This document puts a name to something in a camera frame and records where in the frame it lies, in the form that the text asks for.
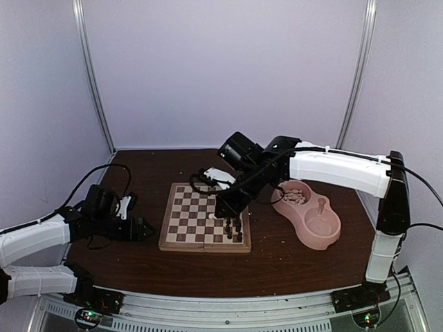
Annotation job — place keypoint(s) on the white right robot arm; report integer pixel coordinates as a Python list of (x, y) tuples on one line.
[(286, 158)]

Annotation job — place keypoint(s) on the aluminium front rail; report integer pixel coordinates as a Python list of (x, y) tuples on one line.
[(301, 312)]

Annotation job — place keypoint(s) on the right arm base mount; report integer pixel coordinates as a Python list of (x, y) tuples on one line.
[(364, 295)]

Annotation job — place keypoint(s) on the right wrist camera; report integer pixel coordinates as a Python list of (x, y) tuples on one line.
[(217, 178)]

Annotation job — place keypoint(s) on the right circuit board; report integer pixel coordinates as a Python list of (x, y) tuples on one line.
[(366, 319)]

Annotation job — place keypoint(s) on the pink double pet bowl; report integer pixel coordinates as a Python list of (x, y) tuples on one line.
[(315, 223)]

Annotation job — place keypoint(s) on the left circuit board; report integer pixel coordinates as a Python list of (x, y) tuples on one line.
[(87, 319)]

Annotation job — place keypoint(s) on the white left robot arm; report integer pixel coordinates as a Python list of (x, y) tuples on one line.
[(28, 238)]

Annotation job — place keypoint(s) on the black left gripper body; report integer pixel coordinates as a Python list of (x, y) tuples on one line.
[(104, 228)]

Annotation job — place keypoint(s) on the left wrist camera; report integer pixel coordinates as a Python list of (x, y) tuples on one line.
[(125, 205)]

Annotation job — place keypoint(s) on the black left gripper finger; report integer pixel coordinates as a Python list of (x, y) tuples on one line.
[(145, 236), (147, 227)]

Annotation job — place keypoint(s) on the pile of white chess pieces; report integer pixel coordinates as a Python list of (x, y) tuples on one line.
[(295, 197)]

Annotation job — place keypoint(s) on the aluminium frame post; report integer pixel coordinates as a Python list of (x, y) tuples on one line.
[(361, 63), (80, 21)]

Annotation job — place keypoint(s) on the left aluminium frame post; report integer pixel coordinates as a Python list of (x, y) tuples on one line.
[(80, 21)]

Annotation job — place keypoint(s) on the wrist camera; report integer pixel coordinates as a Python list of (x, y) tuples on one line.
[(125, 205), (217, 178)]

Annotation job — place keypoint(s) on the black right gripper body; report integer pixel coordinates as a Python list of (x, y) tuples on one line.
[(252, 185)]

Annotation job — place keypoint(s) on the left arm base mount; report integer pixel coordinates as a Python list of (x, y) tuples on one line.
[(103, 301)]

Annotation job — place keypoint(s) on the circuit board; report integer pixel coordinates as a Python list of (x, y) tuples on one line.
[(87, 319), (366, 319)]

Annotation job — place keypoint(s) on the right aluminium frame post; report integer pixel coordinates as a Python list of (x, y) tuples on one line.
[(361, 63)]

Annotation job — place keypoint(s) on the dark chess pieces row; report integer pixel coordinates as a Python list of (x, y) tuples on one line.
[(233, 230)]

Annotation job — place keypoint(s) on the wooden chess board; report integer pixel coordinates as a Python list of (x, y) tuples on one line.
[(187, 228)]

